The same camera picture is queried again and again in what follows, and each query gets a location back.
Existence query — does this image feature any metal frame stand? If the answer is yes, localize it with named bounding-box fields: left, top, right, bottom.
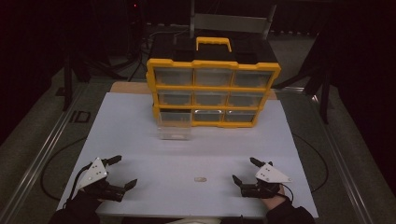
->
left=189, top=0, right=277, bottom=41

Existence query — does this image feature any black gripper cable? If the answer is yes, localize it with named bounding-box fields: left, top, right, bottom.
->
left=278, top=182, right=295, bottom=203
left=63, top=163, right=93, bottom=209

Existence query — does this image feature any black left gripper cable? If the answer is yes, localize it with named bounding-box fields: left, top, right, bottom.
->
left=63, top=163, right=93, bottom=209

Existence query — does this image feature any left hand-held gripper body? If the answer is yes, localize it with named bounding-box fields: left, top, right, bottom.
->
left=76, top=157, right=127, bottom=203

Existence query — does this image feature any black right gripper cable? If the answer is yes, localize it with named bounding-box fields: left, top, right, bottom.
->
left=278, top=182, right=295, bottom=203

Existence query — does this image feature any white table sheet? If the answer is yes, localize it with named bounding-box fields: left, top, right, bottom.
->
left=56, top=91, right=319, bottom=218

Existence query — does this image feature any aluminium rail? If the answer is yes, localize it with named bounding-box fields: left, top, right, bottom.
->
left=0, top=83, right=90, bottom=224
left=306, top=91, right=379, bottom=224

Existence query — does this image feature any black floor cable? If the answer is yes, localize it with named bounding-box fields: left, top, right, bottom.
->
left=40, top=135, right=88, bottom=202
left=291, top=133, right=330, bottom=193

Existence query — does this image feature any clear plastic drawer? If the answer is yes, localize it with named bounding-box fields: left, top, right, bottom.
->
left=156, top=110, right=193, bottom=141

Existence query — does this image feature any yellow black drawer organizer cabinet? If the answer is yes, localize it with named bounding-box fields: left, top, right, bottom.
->
left=145, top=35, right=282, bottom=129

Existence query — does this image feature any black tripod stand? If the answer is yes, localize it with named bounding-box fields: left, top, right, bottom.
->
left=273, top=27, right=332, bottom=125
left=61, top=46, right=129, bottom=112

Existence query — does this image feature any person's right hand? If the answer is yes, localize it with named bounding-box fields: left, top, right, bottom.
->
left=260, top=184, right=292, bottom=217

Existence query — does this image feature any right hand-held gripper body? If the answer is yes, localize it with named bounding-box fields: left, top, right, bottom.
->
left=240, top=161, right=293, bottom=199

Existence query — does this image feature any black square floor plate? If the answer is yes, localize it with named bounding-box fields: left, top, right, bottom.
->
left=69, top=109, right=92, bottom=123

